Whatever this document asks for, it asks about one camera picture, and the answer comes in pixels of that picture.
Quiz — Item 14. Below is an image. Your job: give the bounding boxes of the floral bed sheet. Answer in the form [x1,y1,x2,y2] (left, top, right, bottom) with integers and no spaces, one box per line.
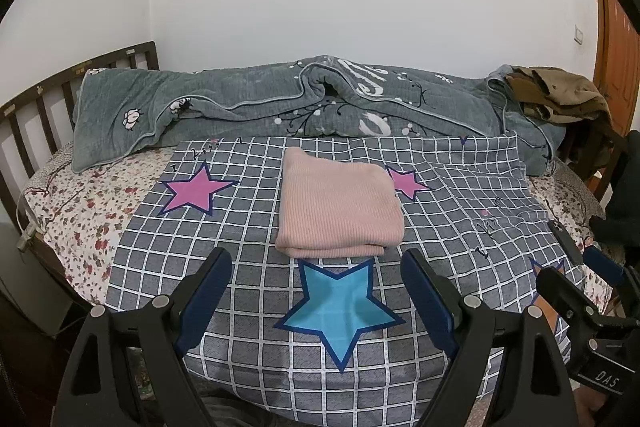
[22,144,613,308]

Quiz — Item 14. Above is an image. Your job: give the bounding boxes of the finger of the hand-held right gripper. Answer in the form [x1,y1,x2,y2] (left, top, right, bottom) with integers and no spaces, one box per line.
[582,246,628,288]
[535,267,608,324]

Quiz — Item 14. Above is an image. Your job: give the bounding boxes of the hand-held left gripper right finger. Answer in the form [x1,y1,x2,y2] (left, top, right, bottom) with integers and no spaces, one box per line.
[400,248,581,427]

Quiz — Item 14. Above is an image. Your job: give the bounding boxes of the orange wooden door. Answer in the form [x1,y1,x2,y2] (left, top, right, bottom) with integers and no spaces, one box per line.
[594,0,637,138]

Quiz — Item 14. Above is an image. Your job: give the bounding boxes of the black cloth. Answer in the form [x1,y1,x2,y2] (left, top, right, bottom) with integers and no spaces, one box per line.
[590,127,640,258]

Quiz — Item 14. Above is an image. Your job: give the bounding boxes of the dark wooden headboard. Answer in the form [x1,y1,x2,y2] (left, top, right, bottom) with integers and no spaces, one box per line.
[0,41,160,228]

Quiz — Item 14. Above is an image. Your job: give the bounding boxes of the brown crumpled jacket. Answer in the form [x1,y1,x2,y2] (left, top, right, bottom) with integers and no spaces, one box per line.
[505,66,612,124]

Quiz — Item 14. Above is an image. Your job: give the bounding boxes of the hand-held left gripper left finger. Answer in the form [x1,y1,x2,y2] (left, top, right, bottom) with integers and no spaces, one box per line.
[52,247,233,427]

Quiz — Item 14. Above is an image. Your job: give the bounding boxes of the dark wooden chair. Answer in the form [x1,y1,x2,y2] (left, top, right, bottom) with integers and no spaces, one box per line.
[560,117,628,198]

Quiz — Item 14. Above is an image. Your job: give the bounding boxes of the white cable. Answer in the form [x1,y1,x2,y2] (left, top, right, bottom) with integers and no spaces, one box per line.
[15,192,44,253]

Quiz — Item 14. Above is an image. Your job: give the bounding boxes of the black remote control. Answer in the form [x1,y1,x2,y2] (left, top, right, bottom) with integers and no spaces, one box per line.
[547,219,584,266]

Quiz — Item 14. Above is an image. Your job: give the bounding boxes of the grey checked star blanket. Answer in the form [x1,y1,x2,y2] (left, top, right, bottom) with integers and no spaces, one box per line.
[106,133,601,427]

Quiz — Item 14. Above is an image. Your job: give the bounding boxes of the grey bedside cabinet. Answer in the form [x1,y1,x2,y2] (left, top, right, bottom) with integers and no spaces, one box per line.
[0,222,76,338]

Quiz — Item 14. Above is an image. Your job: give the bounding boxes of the grey-green flower quilt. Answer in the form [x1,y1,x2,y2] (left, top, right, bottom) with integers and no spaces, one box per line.
[71,54,566,178]

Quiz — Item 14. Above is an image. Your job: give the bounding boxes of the pink knit sweater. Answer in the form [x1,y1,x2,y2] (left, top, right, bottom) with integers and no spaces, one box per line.
[275,147,405,259]

